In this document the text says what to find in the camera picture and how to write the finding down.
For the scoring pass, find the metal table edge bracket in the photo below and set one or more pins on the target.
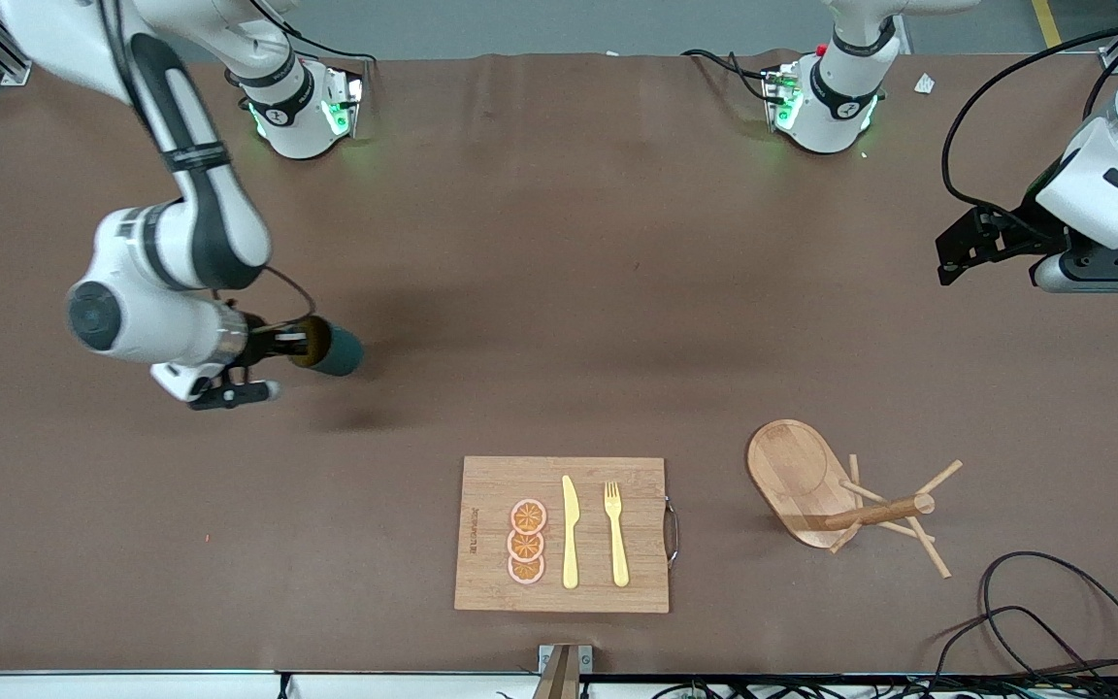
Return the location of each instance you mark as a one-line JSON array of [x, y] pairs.
[[564, 657]]

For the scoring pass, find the teal ribbed mug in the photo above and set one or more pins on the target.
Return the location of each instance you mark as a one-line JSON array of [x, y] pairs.
[[338, 349]]

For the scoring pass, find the wooden mug rack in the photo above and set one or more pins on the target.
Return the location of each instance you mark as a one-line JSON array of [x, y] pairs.
[[797, 476]]

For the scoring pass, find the yellow plastic knife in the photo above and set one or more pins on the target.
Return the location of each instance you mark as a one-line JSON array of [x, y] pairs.
[[570, 544]]

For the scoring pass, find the orange slice toy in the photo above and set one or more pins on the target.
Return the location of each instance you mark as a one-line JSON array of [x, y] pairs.
[[528, 516]]

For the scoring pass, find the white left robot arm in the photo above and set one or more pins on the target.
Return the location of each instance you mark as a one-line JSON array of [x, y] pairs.
[[831, 107]]

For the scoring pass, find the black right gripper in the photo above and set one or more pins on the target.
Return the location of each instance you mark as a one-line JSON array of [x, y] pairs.
[[264, 346]]

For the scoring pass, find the yellow plastic fork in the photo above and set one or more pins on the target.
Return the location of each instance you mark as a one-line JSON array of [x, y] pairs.
[[618, 553]]

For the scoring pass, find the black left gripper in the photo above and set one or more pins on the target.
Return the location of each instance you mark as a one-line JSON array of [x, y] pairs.
[[1013, 229]]

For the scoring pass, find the white paper scrap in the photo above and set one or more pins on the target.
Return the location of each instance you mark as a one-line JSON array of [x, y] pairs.
[[925, 83]]

